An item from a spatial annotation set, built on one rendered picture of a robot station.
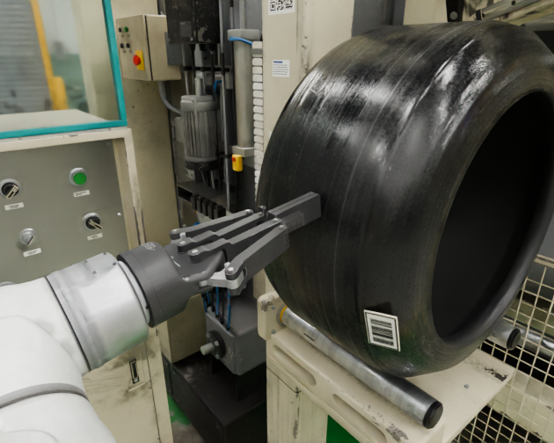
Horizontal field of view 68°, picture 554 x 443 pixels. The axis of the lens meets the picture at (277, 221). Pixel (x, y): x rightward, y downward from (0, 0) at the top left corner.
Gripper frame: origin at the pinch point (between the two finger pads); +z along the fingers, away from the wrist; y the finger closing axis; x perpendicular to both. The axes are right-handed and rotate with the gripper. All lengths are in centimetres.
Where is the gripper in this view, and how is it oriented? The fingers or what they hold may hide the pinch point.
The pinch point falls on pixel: (295, 214)
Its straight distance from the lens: 48.5
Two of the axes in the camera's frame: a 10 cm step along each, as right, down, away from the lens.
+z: 7.7, -3.7, 5.2
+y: -6.3, -3.0, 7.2
